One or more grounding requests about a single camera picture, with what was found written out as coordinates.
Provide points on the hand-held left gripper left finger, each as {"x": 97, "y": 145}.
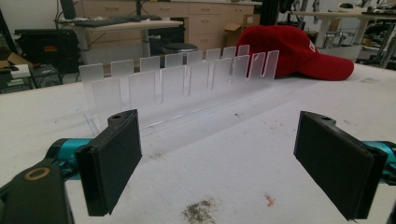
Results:
{"x": 112, "y": 165}

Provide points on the cardboard box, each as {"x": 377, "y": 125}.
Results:
{"x": 241, "y": 29}

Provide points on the red baseball cap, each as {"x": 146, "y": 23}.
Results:
{"x": 292, "y": 53}

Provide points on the black equipment case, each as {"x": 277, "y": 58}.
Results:
{"x": 46, "y": 46}

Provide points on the black keyboard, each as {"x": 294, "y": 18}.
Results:
{"x": 99, "y": 22}

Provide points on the white desk with keyboard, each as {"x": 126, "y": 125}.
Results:
{"x": 124, "y": 26}

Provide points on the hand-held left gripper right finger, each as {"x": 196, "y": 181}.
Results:
{"x": 334, "y": 165}

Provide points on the clear acrylic slotted rack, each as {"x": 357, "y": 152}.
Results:
{"x": 174, "y": 90}

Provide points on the white workbench table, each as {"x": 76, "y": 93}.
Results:
{"x": 342, "y": 18}

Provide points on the light wooden cabinet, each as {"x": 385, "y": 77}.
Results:
{"x": 199, "y": 18}

